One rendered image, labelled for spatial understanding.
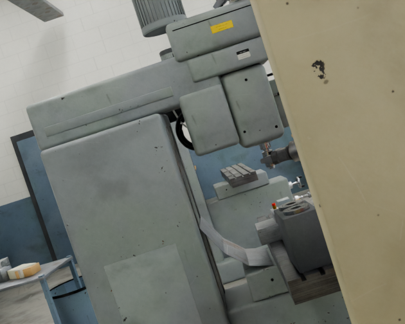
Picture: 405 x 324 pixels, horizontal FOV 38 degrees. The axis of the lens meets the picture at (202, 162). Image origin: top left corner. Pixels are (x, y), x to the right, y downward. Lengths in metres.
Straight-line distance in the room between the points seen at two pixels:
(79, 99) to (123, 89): 0.19
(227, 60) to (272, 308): 1.03
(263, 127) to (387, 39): 1.69
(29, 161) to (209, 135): 7.12
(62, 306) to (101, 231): 2.06
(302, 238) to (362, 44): 1.23
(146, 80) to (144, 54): 6.70
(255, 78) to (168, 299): 0.96
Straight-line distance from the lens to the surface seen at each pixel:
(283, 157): 2.51
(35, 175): 9.42
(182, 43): 2.45
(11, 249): 9.75
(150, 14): 2.52
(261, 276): 2.48
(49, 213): 9.43
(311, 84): 0.79
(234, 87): 2.46
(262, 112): 2.47
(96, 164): 2.37
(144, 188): 2.36
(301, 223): 1.96
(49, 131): 2.53
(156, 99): 2.45
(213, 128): 2.44
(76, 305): 4.39
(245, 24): 2.46
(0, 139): 9.60
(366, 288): 0.83
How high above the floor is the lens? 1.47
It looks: 4 degrees down
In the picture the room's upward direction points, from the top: 18 degrees counter-clockwise
